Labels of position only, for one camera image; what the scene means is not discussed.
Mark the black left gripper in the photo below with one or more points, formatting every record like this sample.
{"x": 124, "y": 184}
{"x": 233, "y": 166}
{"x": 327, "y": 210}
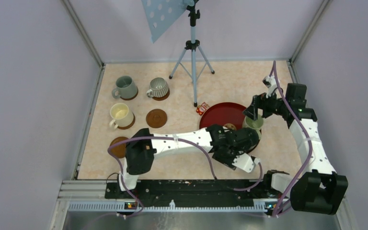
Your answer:
{"x": 228, "y": 162}

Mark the grey ceramic mug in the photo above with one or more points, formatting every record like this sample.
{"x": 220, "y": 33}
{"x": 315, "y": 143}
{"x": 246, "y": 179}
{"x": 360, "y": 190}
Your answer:
{"x": 125, "y": 87}

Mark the light green mug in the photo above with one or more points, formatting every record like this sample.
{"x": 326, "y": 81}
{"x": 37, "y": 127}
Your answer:
{"x": 254, "y": 124}

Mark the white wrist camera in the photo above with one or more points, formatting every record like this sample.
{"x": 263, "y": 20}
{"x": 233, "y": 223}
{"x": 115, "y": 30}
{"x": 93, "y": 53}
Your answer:
{"x": 270, "y": 82}
{"x": 246, "y": 162}

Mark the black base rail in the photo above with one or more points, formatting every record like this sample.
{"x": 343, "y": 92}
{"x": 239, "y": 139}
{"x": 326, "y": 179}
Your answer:
{"x": 193, "y": 193}

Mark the ribbed grey white cup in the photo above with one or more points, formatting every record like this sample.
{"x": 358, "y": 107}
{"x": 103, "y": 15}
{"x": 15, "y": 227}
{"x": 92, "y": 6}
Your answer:
{"x": 158, "y": 88}

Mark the cream ceramic mug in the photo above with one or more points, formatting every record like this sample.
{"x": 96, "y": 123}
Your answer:
{"x": 121, "y": 115}

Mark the red owl number tag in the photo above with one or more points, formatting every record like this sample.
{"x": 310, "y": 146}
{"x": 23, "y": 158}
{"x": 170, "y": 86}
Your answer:
{"x": 202, "y": 108}

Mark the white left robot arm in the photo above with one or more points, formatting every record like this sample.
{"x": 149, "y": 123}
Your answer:
{"x": 144, "y": 147}

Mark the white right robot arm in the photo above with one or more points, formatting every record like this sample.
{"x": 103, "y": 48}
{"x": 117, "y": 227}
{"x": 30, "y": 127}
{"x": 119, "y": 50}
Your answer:
{"x": 317, "y": 187}

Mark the brown wooden coaster back left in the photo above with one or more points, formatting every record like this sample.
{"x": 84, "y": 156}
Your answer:
{"x": 128, "y": 99}

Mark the brown wooden coaster back middle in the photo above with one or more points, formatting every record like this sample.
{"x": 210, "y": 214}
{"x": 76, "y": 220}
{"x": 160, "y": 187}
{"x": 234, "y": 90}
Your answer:
{"x": 162, "y": 98}

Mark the blue perforated board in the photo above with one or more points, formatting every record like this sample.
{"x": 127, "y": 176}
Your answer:
{"x": 161, "y": 14}

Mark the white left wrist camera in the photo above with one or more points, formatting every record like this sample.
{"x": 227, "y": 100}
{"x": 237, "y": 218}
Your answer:
{"x": 246, "y": 162}

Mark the brown wooden coaster front left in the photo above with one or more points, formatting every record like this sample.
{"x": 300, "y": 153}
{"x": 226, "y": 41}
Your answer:
{"x": 120, "y": 150}

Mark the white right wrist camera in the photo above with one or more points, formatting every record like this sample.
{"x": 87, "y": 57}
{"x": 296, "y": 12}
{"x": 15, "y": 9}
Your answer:
{"x": 270, "y": 82}

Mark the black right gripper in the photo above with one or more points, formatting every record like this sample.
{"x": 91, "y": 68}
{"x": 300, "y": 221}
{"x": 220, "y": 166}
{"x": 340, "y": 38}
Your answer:
{"x": 261, "y": 101}

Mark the brown wooden coaster middle left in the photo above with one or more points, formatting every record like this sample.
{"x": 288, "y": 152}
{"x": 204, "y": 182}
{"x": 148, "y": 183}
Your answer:
{"x": 129, "y": 126}

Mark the light blue tripod stand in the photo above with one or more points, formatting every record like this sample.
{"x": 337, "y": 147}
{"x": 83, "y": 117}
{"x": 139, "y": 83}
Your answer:
{"x": 192, "y": 45}

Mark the dark brown wooden coaster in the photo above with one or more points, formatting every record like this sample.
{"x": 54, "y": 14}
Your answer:
{"x": 156, "y": 118}

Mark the red round tray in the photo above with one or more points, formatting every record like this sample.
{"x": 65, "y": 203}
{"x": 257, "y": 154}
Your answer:
{"x": 227, "y": 114}

